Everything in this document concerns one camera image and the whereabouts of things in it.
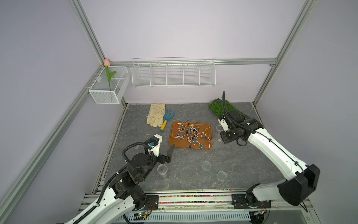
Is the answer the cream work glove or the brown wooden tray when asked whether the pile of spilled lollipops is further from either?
the cream work glove

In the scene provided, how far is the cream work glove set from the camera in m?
1.10

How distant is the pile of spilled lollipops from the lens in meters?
0.98

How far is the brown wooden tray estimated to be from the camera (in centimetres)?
97
